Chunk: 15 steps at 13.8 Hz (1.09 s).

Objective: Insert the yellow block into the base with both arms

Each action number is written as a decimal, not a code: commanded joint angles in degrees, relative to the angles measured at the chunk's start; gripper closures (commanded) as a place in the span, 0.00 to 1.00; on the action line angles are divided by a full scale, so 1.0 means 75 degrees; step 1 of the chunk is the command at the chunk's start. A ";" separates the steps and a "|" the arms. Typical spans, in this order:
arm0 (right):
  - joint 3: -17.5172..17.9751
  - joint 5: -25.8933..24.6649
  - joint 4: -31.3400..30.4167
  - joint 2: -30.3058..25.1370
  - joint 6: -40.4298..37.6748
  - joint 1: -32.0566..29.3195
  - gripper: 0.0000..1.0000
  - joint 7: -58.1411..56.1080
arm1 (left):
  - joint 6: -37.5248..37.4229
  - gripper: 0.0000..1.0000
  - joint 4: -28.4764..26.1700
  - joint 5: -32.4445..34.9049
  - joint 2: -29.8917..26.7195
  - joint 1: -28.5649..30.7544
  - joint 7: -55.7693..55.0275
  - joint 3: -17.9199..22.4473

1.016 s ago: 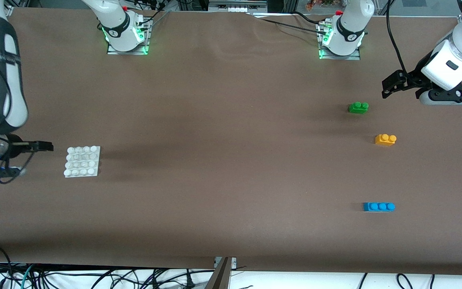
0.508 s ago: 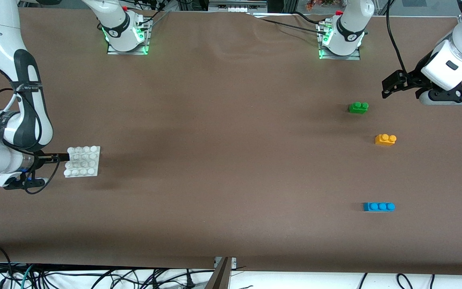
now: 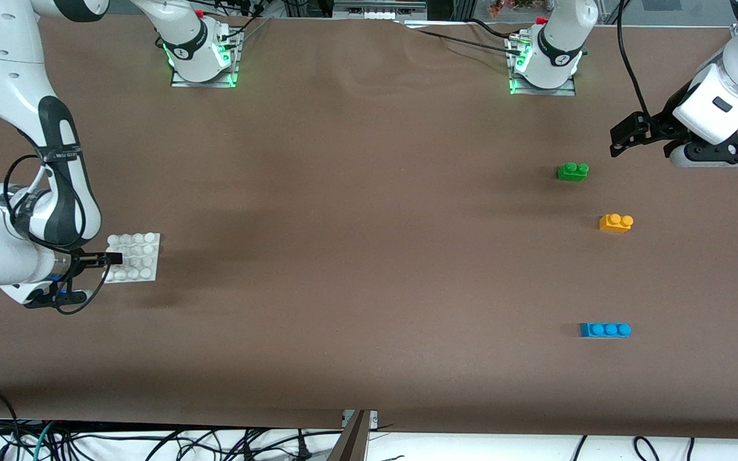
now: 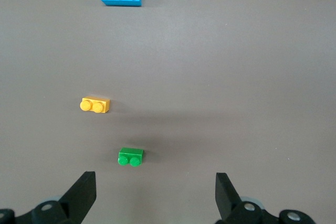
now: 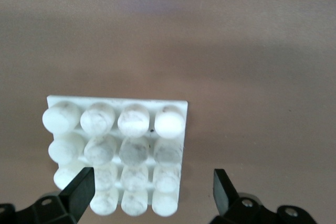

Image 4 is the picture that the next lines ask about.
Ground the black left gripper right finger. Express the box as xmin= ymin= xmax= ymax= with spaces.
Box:
xmin=215 ymin=173 xmax=317 ymax=224

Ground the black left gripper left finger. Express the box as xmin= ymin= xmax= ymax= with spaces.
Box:
xmin=0 ymin=171 xmax=97 ymax=224

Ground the yellow two-stud block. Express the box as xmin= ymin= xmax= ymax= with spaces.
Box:
xmin=79 ymin=95 xmax=111 ymax=114

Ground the green two-stud block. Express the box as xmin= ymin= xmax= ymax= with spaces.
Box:
xmin=117 ymin=147 xmax=144 ymax=168

